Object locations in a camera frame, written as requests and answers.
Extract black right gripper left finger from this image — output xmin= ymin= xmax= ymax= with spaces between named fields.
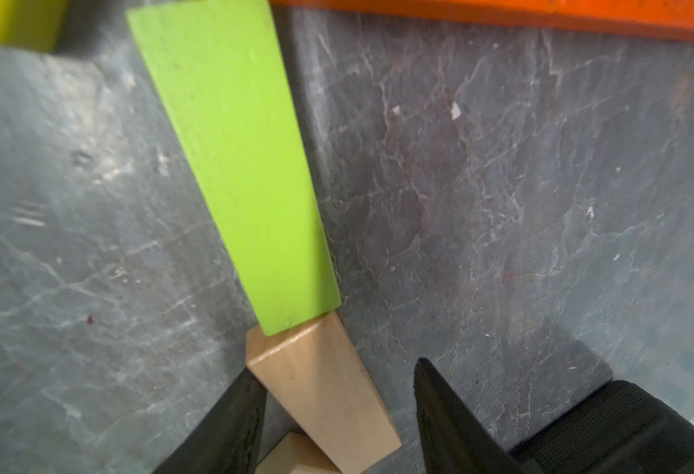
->
xmin=155 ymin=369 xmax=267 ymax=473

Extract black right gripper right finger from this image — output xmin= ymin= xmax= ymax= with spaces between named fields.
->
xmin=413 ymin=357 xmax=524 ymax=473

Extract tan long block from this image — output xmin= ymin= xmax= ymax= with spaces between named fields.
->
xmin=245 ymin=311 xmax=402 ymax=473

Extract yellow-green wide block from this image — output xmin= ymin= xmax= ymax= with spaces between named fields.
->
xmin=0 ymin=0 xmax=70 ymax=53

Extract orange block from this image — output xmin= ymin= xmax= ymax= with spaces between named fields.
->
xmin=276 ymin=0 xmax=694 ymax=41

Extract black plastic tool case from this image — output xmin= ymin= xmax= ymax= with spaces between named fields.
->
xmin=510 ymin=380 xmax=694 ymax=473

